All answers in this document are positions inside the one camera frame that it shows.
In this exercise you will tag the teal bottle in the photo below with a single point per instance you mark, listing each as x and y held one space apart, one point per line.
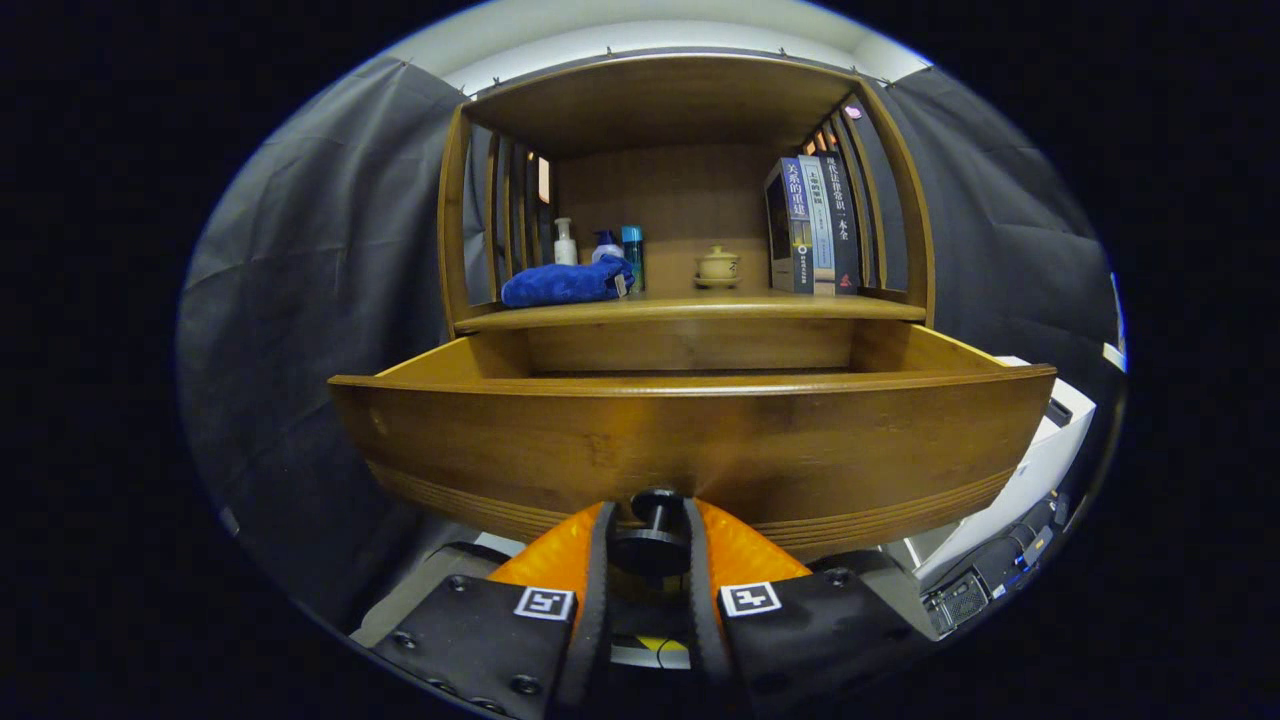
632 250

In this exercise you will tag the wooden cabinet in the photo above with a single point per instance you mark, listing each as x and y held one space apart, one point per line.
680 200

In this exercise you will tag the pale-spined book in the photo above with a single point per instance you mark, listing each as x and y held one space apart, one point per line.
820 220

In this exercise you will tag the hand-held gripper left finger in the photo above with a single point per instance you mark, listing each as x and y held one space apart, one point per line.
590 620

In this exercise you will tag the beige saucer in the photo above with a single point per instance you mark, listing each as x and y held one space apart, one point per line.
718 284

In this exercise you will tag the blue folded towel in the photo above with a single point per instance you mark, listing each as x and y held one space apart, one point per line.
560 283

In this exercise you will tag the white bottle with blue cap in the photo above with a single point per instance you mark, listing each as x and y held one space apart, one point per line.
605 250

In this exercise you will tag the white box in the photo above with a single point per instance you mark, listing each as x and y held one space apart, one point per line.
1040 460

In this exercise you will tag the black vented box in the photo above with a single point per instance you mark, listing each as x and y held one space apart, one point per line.
955 600

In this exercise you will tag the black-spined book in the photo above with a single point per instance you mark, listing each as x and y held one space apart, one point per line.
842 230

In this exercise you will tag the small black block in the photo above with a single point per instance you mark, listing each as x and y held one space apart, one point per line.
1058 412

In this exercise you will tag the white shelf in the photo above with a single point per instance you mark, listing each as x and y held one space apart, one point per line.
1113 356

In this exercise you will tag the white pump bottle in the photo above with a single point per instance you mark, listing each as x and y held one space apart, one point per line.
565 250

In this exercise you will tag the wooden drawer with black knob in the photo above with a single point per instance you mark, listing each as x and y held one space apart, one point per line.
700 440

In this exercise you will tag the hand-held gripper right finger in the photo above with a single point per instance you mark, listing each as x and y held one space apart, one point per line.
703 620

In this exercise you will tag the blue-spined book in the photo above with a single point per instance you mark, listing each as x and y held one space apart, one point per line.
795 210

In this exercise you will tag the beige lidded teacup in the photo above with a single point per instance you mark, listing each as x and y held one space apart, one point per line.
719 265

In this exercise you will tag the wooden countertop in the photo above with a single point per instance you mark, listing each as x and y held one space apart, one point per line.
700 305

